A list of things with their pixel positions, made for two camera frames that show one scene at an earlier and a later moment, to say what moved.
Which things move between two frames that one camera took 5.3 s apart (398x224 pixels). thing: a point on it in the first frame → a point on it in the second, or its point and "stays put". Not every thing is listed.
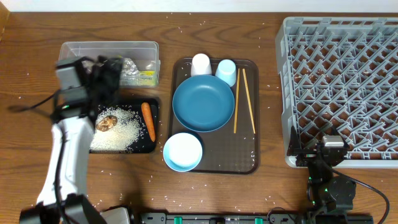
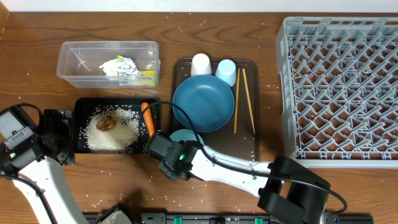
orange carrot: (147, 114) stays put
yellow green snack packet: (147, 78) stays put
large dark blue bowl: (203, 103) stays put
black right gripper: (307, 155) → (168, 170)
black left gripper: (113, 77) → (64, 125)
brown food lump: (106, 123) stays put
